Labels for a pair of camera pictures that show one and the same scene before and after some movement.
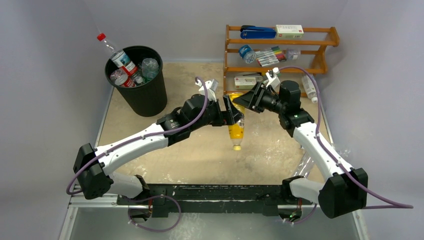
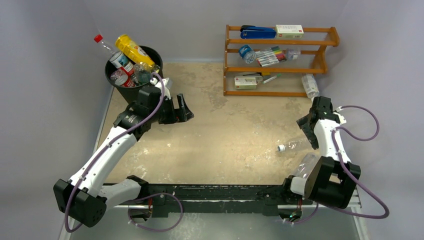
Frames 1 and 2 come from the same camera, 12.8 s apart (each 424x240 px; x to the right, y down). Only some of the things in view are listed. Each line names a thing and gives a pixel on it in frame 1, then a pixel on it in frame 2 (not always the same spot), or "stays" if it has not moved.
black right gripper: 258,99 → 306,126
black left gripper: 232,115 → 177,115
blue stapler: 252,32 stays
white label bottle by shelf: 310,88 stays
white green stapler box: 244,83 stays
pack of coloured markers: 270,56 stays
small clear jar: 292,54 stays
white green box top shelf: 289,31 stays
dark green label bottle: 150,67 → 143,74
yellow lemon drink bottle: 236,131 → 134,50
